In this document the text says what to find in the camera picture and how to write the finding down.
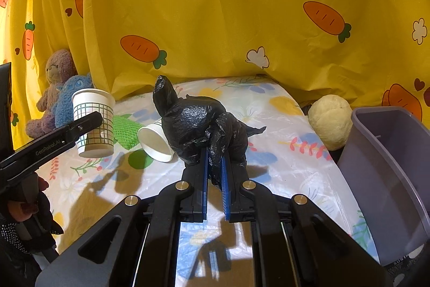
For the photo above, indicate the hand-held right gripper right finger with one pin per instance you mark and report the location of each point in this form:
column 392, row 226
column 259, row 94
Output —
column 225, row 186

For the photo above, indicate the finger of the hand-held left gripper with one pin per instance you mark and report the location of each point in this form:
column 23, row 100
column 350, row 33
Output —
column 85, row 125

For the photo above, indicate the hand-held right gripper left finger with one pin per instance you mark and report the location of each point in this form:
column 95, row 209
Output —
column 201, row 172

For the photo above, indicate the green grid paper cup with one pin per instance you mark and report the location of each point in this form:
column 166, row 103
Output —
column 156, row 142
column 94, row 122

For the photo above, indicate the knotted black plastic bag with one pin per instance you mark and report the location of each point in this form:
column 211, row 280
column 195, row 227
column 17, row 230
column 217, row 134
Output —
column 198, row 125

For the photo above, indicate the grey plastic bin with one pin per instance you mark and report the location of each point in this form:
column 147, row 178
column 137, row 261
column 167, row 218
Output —
column 389, row 179

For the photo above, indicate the person's left forearm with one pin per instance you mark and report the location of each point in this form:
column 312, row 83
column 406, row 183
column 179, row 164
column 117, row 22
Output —
column 13, row 253

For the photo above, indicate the person's left hand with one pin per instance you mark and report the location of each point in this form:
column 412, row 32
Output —
column 37, row 209

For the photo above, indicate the blue plush toy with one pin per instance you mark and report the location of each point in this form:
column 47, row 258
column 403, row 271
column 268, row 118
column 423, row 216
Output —
column 72, row 95

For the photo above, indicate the green knitted cloth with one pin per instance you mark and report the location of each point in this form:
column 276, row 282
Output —
column 126, row 132

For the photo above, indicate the brown teddy bear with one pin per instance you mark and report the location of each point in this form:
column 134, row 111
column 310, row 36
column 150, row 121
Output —
column 53, row 85

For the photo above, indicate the floral plastic tablecloth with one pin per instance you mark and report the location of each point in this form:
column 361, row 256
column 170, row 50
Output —
column 285, row 152

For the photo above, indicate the yellow plush toy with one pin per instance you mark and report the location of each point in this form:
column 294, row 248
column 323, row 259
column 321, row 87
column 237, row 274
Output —
column 331, row 122

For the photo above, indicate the yellow carrot print curtain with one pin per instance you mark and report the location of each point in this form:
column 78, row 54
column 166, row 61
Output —
column 235, row 14

